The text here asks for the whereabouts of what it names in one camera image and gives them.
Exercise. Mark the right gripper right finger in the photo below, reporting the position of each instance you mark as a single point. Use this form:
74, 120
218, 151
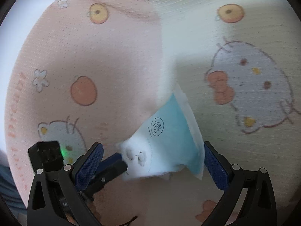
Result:
259, 206

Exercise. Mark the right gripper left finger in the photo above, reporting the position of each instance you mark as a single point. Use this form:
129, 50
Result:
79, 209

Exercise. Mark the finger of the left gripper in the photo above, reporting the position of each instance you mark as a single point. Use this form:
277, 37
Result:
110, 159
109, 171

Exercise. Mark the blue wet wipe packet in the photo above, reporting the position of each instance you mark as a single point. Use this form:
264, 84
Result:
167, 142

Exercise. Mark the pink Hello Kitty bedsheet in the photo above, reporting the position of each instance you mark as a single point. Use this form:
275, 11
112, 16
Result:
95, 70

